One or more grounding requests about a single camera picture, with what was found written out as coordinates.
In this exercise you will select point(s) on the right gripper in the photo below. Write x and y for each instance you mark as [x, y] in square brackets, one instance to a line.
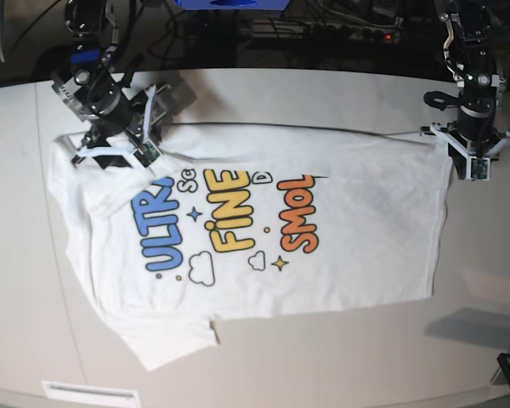
[120, 127]

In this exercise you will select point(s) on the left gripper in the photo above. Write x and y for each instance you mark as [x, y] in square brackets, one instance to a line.
[460, 149]

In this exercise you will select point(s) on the white printed T-shirt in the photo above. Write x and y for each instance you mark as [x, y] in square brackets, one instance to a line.
[236, 222]

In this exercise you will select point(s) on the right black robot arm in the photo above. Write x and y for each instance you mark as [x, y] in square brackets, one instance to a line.
[97, 45]

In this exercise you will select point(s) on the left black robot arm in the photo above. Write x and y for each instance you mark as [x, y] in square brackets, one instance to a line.
[477, 31]

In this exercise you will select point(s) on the black power strip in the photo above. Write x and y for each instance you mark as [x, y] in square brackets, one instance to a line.
[333, 31]

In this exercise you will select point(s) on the blue box at top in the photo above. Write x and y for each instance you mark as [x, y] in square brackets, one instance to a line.
[271, 5]

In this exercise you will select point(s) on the white paper label strip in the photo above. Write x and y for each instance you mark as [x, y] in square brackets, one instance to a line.
[90, 395]

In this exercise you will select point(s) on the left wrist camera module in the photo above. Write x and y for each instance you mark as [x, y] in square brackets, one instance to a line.
[478, 168]

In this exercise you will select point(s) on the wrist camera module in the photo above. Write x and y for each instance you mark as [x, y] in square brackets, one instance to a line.
[147, 153]
[478, 168]

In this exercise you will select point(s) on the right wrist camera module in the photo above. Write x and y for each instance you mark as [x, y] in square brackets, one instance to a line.
[147, 153]

